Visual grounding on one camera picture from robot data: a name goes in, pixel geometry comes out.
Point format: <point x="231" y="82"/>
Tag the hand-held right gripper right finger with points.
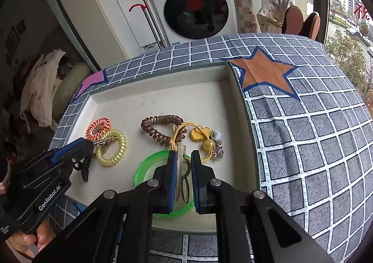
<point x="195" y="181"/>

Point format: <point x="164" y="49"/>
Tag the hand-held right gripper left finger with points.
<point x="173" y="178"/>

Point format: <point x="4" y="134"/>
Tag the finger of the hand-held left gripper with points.
<point x="78" y="158"/>
<point x="72" y="146"/>

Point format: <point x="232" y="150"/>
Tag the black claw clip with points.
<point x="84" y="171"/>

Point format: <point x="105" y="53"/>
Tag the beige hair clip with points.
<point x="182" y="152"/>

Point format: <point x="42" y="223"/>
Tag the green jewelry tray box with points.
<point x="174" y="100"/>

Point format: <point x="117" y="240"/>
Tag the person's left hand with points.
<point x="29" y="239"/>

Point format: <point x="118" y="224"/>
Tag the green translucent bangle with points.
<point x="142" y="169"/>

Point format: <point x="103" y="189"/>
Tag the pale green cushion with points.
<point x="72" y="82"/>

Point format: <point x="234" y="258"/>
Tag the pile of beige clothes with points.
<point x="40" y="85"/>

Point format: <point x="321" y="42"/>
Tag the white cabinet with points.
<point x="110" y="3"/>

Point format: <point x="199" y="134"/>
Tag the beige tote bag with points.
<point x="265" y="21"/>

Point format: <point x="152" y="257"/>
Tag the checkered hanging cloth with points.
<point x="243" y="3"/>

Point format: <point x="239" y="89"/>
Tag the wall picture frames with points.
<point x="14" y="38"/>

